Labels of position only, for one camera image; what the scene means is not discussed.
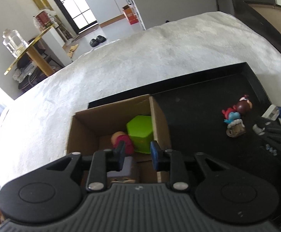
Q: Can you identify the brown cardboard box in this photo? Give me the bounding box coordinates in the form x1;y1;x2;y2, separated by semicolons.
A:
66;94;172;190

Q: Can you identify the grey-blue cube toy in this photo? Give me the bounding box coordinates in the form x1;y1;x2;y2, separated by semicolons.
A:
106;156;138;183

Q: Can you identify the red box in plastic wrap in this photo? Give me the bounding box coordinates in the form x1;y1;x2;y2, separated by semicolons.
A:
32;9;59;31

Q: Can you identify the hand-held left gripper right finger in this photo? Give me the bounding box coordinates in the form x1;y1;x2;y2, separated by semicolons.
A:
150;141;228;191

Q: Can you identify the white cube toy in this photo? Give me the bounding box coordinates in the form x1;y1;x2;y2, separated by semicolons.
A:
261;104;281;121

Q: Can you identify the orange carton box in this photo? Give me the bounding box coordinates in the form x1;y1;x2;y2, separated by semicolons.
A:
122;4;139;25

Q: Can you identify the round gold-edged table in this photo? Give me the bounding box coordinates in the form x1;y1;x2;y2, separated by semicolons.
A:
3;25;59;78

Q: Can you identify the black frame with brown backing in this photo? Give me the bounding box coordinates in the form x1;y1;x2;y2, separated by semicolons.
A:
234;0;281;64

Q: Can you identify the black tray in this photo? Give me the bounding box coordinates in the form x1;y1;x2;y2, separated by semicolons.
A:
88;62;281;228

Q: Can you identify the green hexagonal container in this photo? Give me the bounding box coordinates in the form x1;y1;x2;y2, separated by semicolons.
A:
126;115;156;154

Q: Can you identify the white kitchen cabinet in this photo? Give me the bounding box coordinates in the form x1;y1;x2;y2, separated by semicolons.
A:
83;0;136;29

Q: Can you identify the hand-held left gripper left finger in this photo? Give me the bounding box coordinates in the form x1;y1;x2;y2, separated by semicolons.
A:
46;140;126;192

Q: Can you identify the clear glass bottle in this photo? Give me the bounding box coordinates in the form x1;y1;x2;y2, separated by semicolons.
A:
2;29;29;58

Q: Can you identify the brown round-head figurine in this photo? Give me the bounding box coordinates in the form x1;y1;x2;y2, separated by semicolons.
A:
236;93;253;115

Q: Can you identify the pink bear toy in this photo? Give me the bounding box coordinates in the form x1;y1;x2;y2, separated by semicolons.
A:
111;131;135;157

